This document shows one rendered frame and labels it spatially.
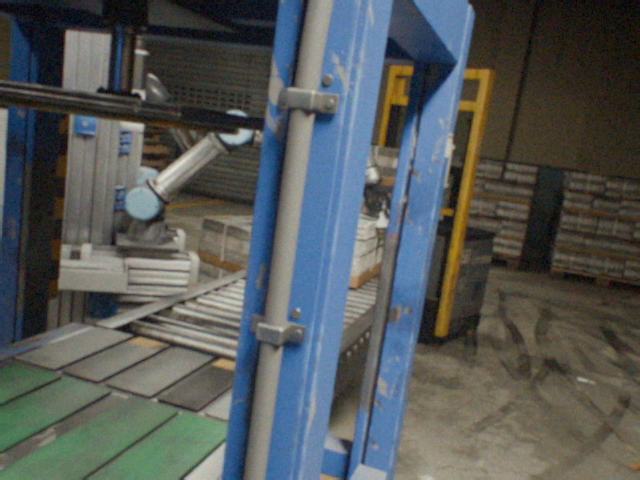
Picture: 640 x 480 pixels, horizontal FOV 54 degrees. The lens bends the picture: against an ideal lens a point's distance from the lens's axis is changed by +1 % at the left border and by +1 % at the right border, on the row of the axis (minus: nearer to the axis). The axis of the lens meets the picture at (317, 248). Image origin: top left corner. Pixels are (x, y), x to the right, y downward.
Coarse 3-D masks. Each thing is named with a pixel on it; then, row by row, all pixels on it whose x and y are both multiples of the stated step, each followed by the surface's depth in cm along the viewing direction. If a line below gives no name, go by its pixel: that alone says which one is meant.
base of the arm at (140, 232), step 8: (136, 224) 236; (144, 224) 235; (152, 224) 236; (160, 224) 238; (128, 232) 238; (136, 232) 236; (144, 232) 235; (152, 232) 235; (160, 232) 239; (136, 240) 235; (144, 240) 234; (152, 240) 235; (160, 240) 237
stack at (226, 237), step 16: (208, 224) 313; (224, 224) 305; (240, 224) 307; (208, 240) 313; (224, 240) 305; (240, 240) 299; (224, 256) 306; (240, 256) 299; (208, 272) 315; (224, 272) 307
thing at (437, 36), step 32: (0, 0) 115; (32, 0) 110; (64, 0) 97; (96, 0) 93; (128, 0) 89; (160, 0) 85; (192, 0) 100; (224, 0) 98; (256, 0) 96; (416, 0) 67; (448, 0) 85; (96, 32) 134; (160, 32) 123; (192, 32) 121; (224, 32) 119; (256, 32) 117; (416, 32) 82; (448, 32) 90
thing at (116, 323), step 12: (228, 276) 211; (240, 276) 213; (192, 288) 190; (204, 288) 192; (216, 288) 194; (168, 300) 174; (180, 300) 176; (132, 312) 160; (144, 312) 161; (156, 312) 164; (96, 324) 148; (108, 324) 148; (120, 324) 150
